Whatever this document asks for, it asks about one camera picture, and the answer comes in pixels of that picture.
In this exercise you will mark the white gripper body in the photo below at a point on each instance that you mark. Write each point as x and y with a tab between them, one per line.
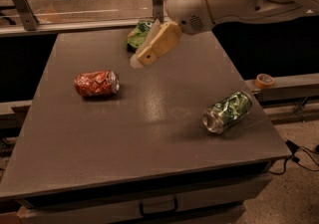
187	4

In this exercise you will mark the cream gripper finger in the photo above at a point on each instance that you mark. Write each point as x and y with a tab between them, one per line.
161	38

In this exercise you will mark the red coke can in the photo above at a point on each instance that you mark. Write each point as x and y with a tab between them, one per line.
95	84

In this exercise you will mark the green soda can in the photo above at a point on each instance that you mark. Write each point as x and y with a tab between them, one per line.
222	115

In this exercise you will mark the green chip bag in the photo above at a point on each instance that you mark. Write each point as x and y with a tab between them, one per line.
138	35

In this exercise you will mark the orange tape roll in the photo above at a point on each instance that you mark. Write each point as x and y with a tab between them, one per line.
264	81

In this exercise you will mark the middle metal rail bracket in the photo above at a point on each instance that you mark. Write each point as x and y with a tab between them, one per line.
158	10

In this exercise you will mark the metal rail bracket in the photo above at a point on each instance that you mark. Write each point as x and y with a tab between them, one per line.
28	19
158	10

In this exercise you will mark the metal barrier rail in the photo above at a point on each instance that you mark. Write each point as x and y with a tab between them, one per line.
70	27

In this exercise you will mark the left metal rail bracket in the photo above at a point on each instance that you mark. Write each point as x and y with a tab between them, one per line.
28	19

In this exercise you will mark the grey drawer with black handle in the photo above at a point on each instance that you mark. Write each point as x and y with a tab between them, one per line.
221	203

